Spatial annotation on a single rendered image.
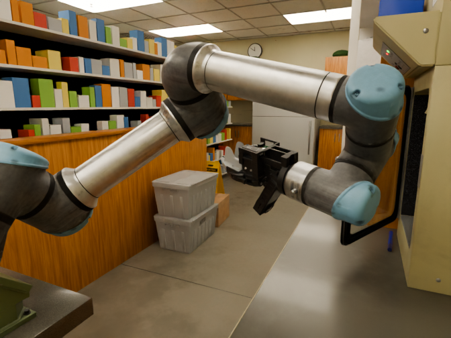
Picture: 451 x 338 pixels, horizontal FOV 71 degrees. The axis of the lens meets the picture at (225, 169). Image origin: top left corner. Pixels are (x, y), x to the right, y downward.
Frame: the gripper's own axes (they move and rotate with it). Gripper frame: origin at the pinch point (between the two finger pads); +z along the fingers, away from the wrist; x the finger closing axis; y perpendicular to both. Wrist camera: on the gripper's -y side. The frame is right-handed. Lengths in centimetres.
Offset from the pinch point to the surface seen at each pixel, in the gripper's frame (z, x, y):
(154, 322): 86, 0, -138
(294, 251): -12.2, -10.9, -28.3
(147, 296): 113, -9, -144
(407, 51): -27.6, -26.1, 22.0
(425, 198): -37.3, -21.4, -5.9
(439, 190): -39.1, -22.9, -3.8
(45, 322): 1.5, 45.9, -15.8
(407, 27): -26.4, -27.0, 26.4
